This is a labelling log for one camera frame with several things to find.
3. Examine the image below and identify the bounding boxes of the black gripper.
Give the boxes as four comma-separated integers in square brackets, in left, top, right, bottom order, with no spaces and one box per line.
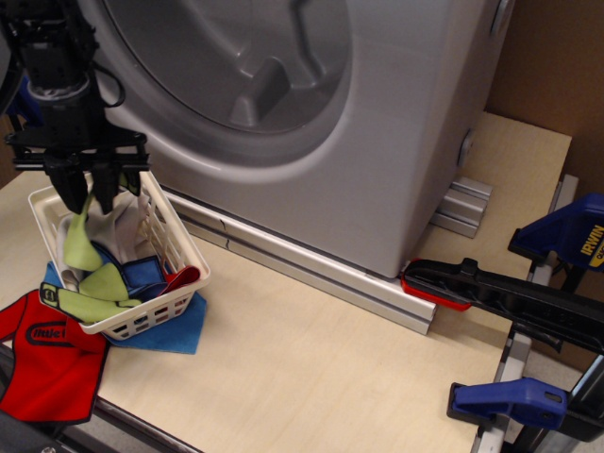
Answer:
[6,84,149,214]

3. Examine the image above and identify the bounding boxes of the light green cloth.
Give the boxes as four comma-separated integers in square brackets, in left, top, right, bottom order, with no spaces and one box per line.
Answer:
[62,175,142,272]

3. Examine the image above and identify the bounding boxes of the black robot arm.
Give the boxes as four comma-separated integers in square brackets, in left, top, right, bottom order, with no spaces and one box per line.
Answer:
[1,1,149,213]

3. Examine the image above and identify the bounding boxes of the white plastic laundry basket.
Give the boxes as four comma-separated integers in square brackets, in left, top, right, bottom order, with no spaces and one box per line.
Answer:
[29,172,210,341]

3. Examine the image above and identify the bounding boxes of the grey toy washing machine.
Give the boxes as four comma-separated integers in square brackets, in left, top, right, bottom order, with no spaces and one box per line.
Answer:
[80,1,513,277]

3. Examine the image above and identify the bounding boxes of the grey cloth in basket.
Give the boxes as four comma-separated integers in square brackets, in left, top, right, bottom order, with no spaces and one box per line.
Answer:
[55,192,149,287]

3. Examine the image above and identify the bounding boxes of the green cloth in basket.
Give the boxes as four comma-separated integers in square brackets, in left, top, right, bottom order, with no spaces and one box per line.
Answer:
[39,263,143,325]

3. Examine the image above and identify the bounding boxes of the blue cloth in basket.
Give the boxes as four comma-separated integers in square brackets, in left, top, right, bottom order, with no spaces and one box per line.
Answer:
[78,243,166,302]

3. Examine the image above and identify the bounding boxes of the red cloth in basket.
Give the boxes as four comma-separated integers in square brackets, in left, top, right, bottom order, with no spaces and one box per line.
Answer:
[164,266,201,293]

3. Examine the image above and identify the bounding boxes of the blue cloth under basket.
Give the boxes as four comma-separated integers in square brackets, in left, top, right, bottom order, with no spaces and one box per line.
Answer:
[43,263,207,354]

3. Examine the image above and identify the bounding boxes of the red shirt with logo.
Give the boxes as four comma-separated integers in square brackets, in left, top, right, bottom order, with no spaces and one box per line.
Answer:
[1,290,109,425]

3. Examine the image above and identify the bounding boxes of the short aluminium extrusion block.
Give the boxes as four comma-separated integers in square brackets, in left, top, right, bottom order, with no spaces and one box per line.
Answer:
[430,176,494,239]

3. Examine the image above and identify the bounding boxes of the black red bar clamp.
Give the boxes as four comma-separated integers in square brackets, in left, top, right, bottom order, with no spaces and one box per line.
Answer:
[401,259,603,355]

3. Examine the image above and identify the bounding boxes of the blue Irwin clamp upper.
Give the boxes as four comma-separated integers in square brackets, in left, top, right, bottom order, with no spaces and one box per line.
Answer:
[508,193,603,272]

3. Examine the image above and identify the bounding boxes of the blue clamp lower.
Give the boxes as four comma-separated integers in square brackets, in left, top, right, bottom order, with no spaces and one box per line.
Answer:
[446,377,603,443]

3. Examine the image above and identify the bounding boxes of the aluminium extrusion rail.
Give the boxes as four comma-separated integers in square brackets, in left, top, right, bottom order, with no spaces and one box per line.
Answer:
[164,189,436,335]

